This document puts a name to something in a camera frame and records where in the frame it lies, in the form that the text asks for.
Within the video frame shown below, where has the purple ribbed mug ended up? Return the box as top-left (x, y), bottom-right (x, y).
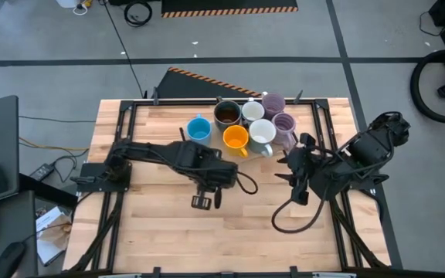
top-left (270, 111), bottom-right (299, 152)

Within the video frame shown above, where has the white cord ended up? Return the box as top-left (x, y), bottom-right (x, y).
top-left (71, 2), bottom-right (89, 16)

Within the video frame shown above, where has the teal mug white interior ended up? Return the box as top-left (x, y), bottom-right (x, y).
top-left (247, 118), bottom-right (277, 158)

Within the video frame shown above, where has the long black floor cable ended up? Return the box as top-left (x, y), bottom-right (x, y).
top-left (97, 0), bottom-right (149, 100)

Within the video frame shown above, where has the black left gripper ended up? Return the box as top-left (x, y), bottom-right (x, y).
top-left (191, 161), bottom-right (240, 211)

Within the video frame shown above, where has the yellow orange mug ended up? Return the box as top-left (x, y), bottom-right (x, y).
top-left (222, 124), bottom-right (250, 159)

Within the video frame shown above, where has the white paper notebook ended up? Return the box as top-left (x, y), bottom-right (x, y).
top-left (35, 205), bottom-right (73, 267)

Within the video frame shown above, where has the dark green speckled mug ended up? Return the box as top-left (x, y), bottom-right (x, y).
top-left (213, 96), bottom-right (243, 133)

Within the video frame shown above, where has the black low desk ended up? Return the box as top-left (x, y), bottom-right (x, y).
top-left (0, 191), bottom-right (39, 278)

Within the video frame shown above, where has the coiled black cable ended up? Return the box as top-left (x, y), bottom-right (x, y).
top-left (123, 0), bottom-right (154, 28)

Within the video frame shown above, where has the white patterned mug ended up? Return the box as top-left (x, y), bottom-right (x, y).
top-left (241, 100), bottom-right (266, 127)

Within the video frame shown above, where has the light blue mug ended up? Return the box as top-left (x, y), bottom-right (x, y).
top-left (185, 114), bottom-right (213, 147)

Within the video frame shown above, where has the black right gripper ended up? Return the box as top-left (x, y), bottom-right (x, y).
top-left (273, 133), bottom-right (336, 206)

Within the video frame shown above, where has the black computer mouse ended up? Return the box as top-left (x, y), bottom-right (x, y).
top-left (0, 240), bottom-right (28, 278)

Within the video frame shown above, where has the black hazard striped floor mat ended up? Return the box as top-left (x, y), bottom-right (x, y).
top-left (155, 66), bottom-right (270, 100)
top-left (161, 0), bottom-right (299, 19)

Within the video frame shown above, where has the yellow floor cable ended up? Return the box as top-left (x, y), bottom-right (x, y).
top-left (19, 137), bottom-right (90, 152)

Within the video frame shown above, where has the black power adapter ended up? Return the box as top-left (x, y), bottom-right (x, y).
top-left (29, 162), bottom-right (56, 181)

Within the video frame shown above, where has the light green ribbed mug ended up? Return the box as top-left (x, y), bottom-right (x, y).
top-left (260, 91), bottom-right (287, 120)

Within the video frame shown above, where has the thin black floor cable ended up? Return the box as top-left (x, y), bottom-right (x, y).
top-left (18, 114), bottom-right (97, 124)

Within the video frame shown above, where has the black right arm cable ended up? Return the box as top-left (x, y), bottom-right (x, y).
top-left (270, 185), bottom-right (328, 235)

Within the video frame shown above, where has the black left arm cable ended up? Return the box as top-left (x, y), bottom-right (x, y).
top-left (236, 171), bottom-right (260, 195)

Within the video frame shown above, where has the black aluminium table frame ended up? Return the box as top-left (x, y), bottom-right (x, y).
top-left (67, 89), bottom-right (389, 278)

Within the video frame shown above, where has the black vacuum hose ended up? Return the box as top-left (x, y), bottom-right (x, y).
top-left (409, 49), bottom-right (445, 124)

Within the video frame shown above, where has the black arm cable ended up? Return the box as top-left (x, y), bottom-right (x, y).
top-left (236, 171), bottom-right (260, 195)
top-left (270, 185), bottom-right (328, 235)

